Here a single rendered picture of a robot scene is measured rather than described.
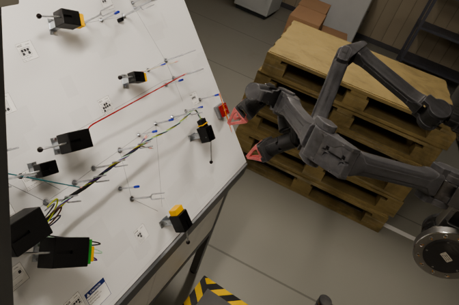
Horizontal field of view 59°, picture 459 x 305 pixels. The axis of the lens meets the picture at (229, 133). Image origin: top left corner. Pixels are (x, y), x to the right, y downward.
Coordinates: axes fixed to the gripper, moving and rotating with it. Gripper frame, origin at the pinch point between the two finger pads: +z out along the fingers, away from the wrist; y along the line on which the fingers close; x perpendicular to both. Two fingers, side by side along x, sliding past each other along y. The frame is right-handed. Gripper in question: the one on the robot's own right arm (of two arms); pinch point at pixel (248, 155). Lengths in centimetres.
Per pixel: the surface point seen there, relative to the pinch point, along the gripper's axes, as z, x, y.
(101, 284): 24, 9, 59
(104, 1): 10, -68, 20
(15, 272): 21, -8, 79
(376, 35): 73, -6, -613
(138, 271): 25, 13, 46
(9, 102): 14, -45, 64
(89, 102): 15, -40, 40
